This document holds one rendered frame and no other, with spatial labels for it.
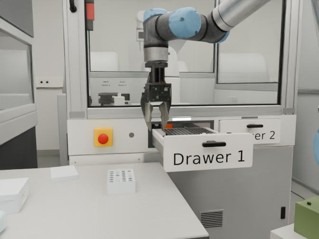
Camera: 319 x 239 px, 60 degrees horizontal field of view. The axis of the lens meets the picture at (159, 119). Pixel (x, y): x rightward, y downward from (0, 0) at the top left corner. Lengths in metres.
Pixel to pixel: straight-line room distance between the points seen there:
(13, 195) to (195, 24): 0.63
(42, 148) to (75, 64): 3.54
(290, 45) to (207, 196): 0.77
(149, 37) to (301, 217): 0.60
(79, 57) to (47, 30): 3.41
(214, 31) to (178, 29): 0.13
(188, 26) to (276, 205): 1.02
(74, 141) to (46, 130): 3.39
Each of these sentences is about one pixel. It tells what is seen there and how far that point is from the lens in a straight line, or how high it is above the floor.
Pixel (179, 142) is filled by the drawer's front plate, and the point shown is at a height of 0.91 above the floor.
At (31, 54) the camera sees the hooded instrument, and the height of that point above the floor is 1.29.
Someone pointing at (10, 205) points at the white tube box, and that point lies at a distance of 0.81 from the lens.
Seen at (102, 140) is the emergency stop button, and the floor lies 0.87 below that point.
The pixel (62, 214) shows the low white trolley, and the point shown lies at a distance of 0.77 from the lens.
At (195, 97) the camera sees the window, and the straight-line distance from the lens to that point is 1.21.
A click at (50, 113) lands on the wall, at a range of 4.50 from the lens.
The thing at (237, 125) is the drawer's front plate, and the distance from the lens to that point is 1.26.
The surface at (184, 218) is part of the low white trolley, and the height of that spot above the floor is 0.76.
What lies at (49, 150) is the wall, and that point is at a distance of 4.59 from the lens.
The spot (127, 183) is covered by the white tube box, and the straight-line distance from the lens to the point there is 0.84.
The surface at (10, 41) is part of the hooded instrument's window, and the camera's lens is 1.76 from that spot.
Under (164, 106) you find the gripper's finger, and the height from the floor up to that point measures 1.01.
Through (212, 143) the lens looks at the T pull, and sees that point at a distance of 0.84.
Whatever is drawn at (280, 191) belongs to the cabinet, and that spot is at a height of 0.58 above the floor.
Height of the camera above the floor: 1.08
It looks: 7 degrees down
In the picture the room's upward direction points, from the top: straight up
